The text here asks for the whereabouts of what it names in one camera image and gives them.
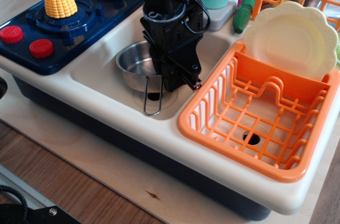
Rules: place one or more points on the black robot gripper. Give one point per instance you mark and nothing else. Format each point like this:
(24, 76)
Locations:
(174, 28)

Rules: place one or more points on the stainless steel pan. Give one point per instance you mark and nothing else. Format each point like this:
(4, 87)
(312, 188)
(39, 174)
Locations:
(139, 74)

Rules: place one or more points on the cream toy sink unit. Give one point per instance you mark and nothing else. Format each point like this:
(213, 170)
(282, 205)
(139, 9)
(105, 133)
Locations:
(93, 85)

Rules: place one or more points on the orange plastic drying rack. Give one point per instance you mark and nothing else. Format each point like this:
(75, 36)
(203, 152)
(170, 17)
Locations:
(264, 118)

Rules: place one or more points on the grey toy faucet base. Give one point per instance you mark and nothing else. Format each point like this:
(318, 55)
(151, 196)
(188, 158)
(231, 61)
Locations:
(219, 17)

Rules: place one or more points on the green toy cucumber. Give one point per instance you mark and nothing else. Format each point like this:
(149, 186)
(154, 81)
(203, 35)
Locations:
(243, 15)

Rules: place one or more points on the yellow toy corn cob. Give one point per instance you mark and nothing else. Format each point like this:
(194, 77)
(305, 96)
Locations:
(59, 9)

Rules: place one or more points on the navy blue toy stove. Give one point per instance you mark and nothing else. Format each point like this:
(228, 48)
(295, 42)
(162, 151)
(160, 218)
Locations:
(70, 37)

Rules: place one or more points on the red stove knob front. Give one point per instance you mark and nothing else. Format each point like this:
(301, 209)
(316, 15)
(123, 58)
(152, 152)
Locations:
(41, 48)

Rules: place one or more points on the red stove knob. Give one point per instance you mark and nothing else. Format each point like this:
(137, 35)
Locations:
(41, 48)
(11, 34)

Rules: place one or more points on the cream scalloped toy plate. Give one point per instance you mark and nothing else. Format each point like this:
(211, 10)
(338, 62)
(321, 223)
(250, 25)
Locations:
(293, 38)

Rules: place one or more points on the red stove knob rear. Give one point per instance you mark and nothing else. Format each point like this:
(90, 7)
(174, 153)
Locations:
(11, 34)

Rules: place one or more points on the black bracket with screw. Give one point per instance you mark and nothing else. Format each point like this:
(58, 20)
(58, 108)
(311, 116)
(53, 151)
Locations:
(52, 215)

